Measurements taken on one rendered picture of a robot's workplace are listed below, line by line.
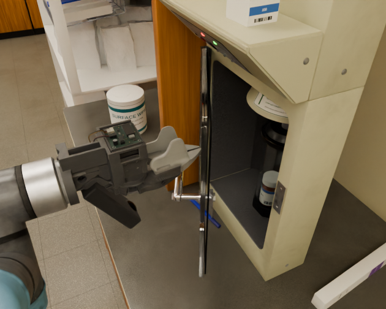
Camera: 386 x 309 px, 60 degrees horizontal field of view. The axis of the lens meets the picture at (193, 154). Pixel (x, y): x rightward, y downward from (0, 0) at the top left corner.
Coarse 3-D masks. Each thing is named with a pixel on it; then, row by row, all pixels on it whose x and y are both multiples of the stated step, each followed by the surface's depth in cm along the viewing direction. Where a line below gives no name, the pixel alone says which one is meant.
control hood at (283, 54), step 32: (160, 0) 61; (192, 0) 54; (224, 0) 54; (224, 32) 43; (256, 32) 42; (288, 32) 42; (320, 32) 42; (256, 64) 41; (288, 64) 43; (288, 96) 46
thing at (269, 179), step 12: (264, 132) 72; (264, 144) 74; (276, 144) 69; (264, 156) 75; (276, 156) 71; (264, 168) 76; (276, 168) 73; (264, 180) 77; (276, 180) 75; (264, 192) 79; (264, 204) 81
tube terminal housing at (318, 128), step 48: (288, 0) 47; (336, 0) 40; (384, 0) 44; (336, 48) 45; (336, 96) 51; (288, 144) 56; (336, 144) 58; (288, 192) 60; (240, 240) 84; (288, 240) 71
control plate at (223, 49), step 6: (174, 12) 61; (180, 18) 62; (186, 24) 62; (192, 30) 64; (198, 30) 56; (198, 36) 66; (204, 36) 57; (210, 36) 51; (216, 42) 51; (222, 48) 52; (222, 54) 60; (228, 54) 53; (240, 66) 56
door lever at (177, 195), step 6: (180, 174) 67; (180, 180) 65; (174, 186) 64; (180, 186) 64; (174, 192) 63; (180, 192) 63; (174, 198) 62; (180, 198) 62; (186, 198) 62; (192, 198) 62; (198, 198) 62
